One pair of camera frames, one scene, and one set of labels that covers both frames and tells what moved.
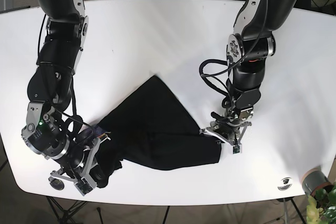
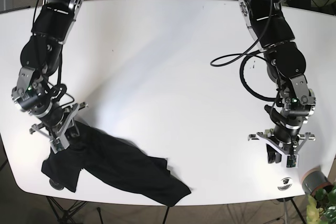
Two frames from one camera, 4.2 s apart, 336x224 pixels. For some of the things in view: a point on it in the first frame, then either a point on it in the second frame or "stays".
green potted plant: x=321 y=207 stays
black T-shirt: x=155 y=129 → x=114 y=163
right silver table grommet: x=285 y=184 stays
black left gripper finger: x=208 y=130 → x=275 y=151
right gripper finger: x=84 y=185 → x=56 y=143
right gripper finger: x=97 y=142 → x=60 y=133
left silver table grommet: x=57 y=184 stays
